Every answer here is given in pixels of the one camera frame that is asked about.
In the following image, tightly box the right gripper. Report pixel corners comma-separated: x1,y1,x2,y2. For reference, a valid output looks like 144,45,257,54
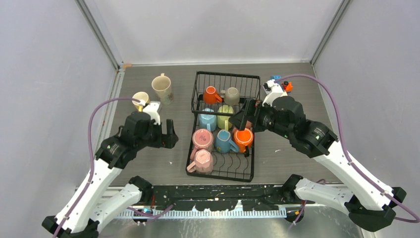
229,98,292,139

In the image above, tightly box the pink faceted mug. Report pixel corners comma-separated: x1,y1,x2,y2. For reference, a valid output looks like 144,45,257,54
186,149,213,174

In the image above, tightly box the yellow mug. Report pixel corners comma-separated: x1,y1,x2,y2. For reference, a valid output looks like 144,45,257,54
132,91,150,112

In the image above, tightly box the cream floral tall mug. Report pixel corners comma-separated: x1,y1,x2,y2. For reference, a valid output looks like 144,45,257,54
151,73,173,105

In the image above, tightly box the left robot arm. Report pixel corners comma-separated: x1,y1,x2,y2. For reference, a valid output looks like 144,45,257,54
42,112,178,238

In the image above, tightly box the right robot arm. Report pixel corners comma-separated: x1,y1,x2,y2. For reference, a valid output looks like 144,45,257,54
230,96,406,232

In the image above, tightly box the salmon pink mug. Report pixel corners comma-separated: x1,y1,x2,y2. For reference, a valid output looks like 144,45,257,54
245,120,253,129

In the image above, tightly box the grey mug on shelf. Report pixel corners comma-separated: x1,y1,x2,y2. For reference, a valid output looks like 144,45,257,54
220,87,240,107

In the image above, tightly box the orange mug front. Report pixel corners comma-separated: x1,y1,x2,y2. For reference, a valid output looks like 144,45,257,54
233,128,254,153

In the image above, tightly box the light green mug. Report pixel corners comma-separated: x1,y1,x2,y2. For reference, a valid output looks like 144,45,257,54
216,105,234,131

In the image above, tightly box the pink round mug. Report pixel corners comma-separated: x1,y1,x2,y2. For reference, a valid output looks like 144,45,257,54
190,129,214,160

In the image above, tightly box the blue mug front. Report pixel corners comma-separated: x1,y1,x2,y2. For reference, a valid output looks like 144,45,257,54
214,129,239,153

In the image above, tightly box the light blue mug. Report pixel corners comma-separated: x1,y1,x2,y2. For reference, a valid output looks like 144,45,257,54
198,114,217,132

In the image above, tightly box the orange mug on shelf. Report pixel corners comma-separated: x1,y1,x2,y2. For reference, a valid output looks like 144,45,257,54
203,86,223,104

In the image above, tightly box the toy block building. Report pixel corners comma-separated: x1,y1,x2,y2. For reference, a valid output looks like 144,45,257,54
270,75,281,81

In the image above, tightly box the toy figure orange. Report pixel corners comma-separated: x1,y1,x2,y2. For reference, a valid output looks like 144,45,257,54
282,81,293,93

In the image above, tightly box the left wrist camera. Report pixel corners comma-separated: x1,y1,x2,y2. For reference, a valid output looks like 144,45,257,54
137,101,161,125

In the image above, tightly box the black wire dish rack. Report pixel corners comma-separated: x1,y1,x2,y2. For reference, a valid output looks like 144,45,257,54
186,71,261,182

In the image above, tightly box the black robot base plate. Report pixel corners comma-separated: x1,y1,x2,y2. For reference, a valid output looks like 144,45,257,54
136,184,303,211

